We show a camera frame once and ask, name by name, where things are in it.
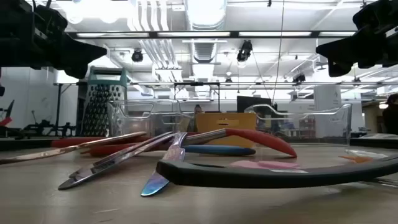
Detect hanging black cable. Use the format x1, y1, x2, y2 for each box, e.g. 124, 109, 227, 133
271, 0, 285, 104

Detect clear plastic bin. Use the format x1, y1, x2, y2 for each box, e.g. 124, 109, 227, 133
107, 99, 194, 138
244, 103, 353, 146

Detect black slotted turner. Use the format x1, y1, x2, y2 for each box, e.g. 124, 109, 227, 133
155, 154, 398, 189

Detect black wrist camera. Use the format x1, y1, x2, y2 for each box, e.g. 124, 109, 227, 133
32, 4, 68, 34
353, 0, 398, 29

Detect blue silicone spoon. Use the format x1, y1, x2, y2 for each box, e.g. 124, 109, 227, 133
183, 144, 256, 157

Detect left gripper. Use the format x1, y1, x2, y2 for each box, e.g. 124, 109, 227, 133
0, 0, 108, 79

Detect black ceiling spotlight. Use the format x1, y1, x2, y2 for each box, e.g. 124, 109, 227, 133
292, 73, 307, 85
236, 39, 254, 62
131, 49, 144, 63

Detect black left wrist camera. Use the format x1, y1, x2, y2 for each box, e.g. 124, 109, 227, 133
32, 4, 68, 34

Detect black background post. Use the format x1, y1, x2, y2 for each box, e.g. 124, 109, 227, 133
55, 83, 63, 136

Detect black background monitor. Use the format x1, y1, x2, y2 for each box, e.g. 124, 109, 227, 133
236, 95, 272, 113

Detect white pillar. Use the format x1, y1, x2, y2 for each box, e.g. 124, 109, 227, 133
313, 85, 342, 111

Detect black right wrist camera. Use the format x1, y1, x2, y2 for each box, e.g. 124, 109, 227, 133
353, 0, 398, 29

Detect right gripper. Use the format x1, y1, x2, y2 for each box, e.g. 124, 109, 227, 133
315, 26, 398, 78

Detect teal steel box grater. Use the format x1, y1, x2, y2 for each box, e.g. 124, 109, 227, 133
81, 66, 128, 137

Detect black background machinery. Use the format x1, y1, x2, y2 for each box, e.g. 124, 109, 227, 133
23, 119, 77, 138

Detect silver ventilation duct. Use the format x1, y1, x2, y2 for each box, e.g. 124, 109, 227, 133
185, 0, 228, 30

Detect red silicone tongs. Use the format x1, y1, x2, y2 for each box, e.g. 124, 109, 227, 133
80, 128, 298, 158

